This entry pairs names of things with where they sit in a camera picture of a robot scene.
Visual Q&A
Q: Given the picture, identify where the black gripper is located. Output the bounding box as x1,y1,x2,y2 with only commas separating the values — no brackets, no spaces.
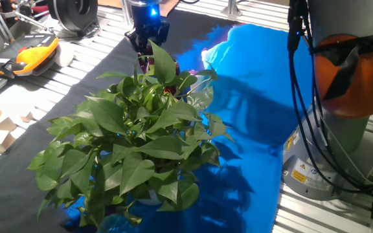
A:
124,3,171,56

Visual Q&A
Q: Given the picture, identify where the aluminium frame post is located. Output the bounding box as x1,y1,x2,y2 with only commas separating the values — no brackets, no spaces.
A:
220,0,244,19
120,0,134,27

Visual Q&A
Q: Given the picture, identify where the green leafy potted plant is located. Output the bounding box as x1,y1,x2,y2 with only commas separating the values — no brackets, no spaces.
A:
27,39,236,229

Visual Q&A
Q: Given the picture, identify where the blue and black printed cloth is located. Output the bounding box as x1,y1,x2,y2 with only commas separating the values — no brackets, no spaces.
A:
0,8,313,233

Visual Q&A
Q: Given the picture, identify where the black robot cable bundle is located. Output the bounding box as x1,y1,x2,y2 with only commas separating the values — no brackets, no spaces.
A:
286,0,373,195

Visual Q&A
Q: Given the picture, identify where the black round fan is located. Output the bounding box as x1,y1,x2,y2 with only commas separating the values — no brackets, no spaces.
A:
47,0,99,33

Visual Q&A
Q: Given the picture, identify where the orange and grey teach pendant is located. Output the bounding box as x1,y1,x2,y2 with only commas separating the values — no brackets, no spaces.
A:
0,33,60,80

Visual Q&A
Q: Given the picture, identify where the black fabric strap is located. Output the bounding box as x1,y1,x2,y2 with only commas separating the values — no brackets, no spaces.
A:
309,31,373,101

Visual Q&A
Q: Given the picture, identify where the small pale wooden block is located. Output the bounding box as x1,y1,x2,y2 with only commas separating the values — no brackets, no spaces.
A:
20,111,34,124

